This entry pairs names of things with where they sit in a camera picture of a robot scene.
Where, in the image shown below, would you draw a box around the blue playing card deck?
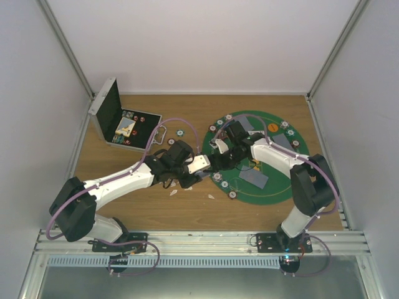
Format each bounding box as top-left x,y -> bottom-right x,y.
197,171 -> 211,178

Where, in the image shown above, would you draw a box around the clear round button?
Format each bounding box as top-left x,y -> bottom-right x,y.
229,178 -> 246,192

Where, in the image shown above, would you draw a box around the hundred chips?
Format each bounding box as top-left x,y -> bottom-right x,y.
228,191 -> 237,200
208,125 -> 218,133
291,140 -> 300,148

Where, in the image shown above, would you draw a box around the green fifty chip stack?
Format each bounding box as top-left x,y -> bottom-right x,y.
176,130 -> 185,137

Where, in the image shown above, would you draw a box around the orange big blind button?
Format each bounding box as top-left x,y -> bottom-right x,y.
267,123 -> 279,133

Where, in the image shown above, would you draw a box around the face up community card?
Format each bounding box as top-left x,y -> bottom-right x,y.
248,131 -> 265,137

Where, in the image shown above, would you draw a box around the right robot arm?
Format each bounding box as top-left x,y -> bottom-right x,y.
209,120 -> 339,252

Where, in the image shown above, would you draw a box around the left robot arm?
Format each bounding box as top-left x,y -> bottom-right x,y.
47,141 -> 210,252

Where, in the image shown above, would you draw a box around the white debris pile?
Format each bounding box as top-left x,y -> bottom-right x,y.
161,182 -> 216,200

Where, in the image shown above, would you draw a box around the round green poker mat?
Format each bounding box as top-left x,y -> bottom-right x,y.
202,110 -> 309,205

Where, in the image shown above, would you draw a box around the aluminium poker case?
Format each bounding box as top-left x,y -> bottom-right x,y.
89,77 -> 162,152

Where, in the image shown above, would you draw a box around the card pack in case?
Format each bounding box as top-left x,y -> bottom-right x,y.
115,117 -> 136,138

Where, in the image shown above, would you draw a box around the chips in case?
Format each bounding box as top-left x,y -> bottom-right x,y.
122,110 -> 134,119

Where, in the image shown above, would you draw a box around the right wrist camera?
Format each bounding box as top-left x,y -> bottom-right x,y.
209,139 -> 229,154

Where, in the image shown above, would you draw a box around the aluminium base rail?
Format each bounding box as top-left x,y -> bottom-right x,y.
34,231 -> 370,270

